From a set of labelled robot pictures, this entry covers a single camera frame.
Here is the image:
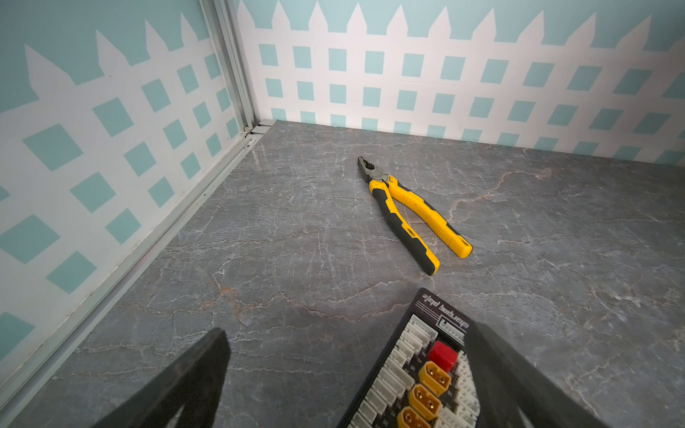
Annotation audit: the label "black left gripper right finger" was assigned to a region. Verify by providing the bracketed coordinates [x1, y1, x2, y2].
[465, 322, 606, 427]

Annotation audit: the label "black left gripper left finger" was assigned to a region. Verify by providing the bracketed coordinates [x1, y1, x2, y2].
[95, 327, 231, 427]

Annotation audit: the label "black parallel charging board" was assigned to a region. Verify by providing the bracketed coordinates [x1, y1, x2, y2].
[338, 288, 481, 428]

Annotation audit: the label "yellow black pliers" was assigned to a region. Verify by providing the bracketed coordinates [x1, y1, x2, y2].
[357, 154, 475, 277]

